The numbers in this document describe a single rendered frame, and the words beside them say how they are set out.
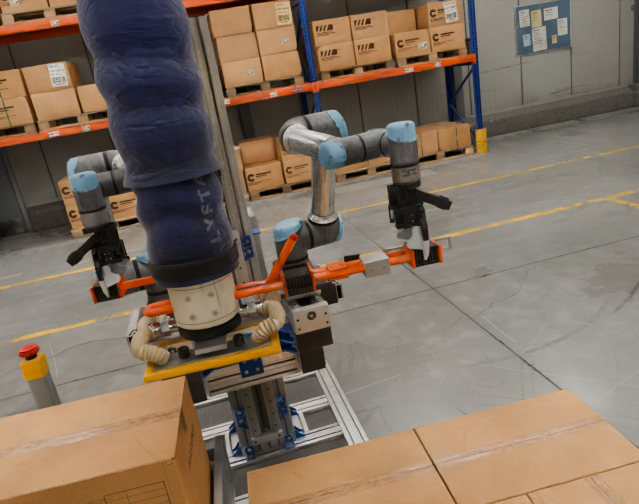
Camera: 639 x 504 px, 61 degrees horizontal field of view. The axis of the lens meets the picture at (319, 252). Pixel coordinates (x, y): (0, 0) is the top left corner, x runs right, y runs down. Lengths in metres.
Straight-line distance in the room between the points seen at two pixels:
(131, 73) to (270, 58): 7.43
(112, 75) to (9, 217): 9.18
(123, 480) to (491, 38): 10.62
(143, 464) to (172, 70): 0.93
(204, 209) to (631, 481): 1.41
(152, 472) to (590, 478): 1.23
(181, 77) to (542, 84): 10.98
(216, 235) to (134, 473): 0.62
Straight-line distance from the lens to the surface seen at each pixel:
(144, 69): 1.26
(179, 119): 1.27
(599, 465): 1.93
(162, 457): 1.49
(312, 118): 1.82
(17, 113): 8.86
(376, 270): 1.46
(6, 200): 10.36
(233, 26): 8.62
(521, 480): 1.85
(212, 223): 1.33
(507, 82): 11.58
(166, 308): 1.45
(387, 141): 1.43
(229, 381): 2.16
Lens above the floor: 1.79
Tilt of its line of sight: 18 degrees down
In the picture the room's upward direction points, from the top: 10 degrees counter-clockwise
